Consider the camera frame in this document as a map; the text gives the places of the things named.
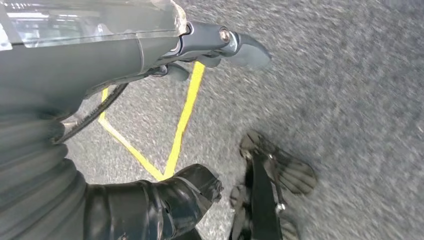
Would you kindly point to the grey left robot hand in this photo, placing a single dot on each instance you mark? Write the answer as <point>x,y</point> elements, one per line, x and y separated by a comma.
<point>82,49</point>

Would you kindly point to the black left robot foot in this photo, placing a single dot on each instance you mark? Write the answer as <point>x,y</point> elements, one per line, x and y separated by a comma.
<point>291,175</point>

